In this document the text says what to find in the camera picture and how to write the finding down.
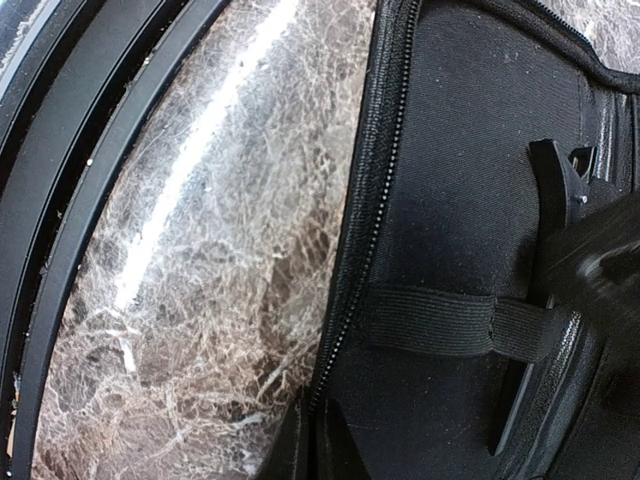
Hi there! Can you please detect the black front table rail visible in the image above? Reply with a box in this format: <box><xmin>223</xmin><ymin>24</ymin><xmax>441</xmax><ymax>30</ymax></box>
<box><xmin>0</xmin><ymin>0</ymin><xmax>201</xmax><ymax>480</ymax></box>

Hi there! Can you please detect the black hair clip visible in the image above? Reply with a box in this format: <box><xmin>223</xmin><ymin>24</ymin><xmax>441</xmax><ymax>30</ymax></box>
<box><xmin>489</xmin><ymin>139</ymin><xmax>596</xmax><ymax>455</ymax></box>

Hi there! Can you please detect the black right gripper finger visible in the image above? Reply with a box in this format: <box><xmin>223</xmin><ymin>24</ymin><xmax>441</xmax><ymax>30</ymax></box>
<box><xmin>540</xmin><ymin>194</ymin><xmax>639</xmax><ymax>330</ymax></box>

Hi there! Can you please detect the black zippered tool case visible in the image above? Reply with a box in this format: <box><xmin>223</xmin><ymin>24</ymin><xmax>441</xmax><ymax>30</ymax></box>
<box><xmin>260</xmin><ymin>1</ymin><xmax>639</xmax><ymax>479</ymax></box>

